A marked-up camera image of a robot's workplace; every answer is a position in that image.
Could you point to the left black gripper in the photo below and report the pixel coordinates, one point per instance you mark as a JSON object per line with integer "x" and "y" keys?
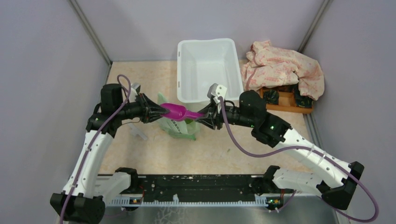
{"x": 146, "y": 104}

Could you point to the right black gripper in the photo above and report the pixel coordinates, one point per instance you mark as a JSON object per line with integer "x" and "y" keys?
{"x": 209, "y": 110}

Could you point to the white bag clip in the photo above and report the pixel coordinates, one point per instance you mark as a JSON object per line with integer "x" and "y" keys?
{"x": 135, "y": 131}

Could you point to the green cat litter bag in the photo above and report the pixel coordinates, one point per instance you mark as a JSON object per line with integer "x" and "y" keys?
{"x": 179, "y": 129}

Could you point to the purple plastic scoop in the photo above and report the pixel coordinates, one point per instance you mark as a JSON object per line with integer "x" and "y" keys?
{"x": 179, "y": 112}

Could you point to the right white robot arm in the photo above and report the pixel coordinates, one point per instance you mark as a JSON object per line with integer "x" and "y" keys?
{"x": 332, "y": 179}

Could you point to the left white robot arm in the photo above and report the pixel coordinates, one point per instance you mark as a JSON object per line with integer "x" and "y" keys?
{"x": 82, "y": 199}

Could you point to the white plastic litter box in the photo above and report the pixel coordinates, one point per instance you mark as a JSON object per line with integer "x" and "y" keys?
{"x": 201, "y": 63}

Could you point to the dark patterned cloth bundle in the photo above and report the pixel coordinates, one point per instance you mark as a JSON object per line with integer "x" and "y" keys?
{"x": 271, "y": 96}

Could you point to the pink patterned cloth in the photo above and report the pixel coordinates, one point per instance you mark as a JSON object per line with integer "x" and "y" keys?
{"x": 271, "y": 67}

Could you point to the wooden tray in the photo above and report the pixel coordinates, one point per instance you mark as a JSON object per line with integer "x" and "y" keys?
{"x": 286, "y": 100}

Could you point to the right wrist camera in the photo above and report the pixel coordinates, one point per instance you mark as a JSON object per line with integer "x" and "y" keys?
{"x": 217, "y": 90}

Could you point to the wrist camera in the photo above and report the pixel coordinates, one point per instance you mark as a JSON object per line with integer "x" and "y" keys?
{"x": 217, "y": 90}
{"x": 135, "y": 89}

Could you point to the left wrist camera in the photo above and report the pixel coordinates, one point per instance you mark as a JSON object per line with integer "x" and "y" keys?
{"x": 135, "y": 89}

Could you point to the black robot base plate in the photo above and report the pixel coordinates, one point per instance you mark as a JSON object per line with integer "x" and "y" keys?
{"x": 202, "y": 188}

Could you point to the aluminium frame rail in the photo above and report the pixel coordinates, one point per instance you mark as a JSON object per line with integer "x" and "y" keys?
{"x": 267, "y": 200}

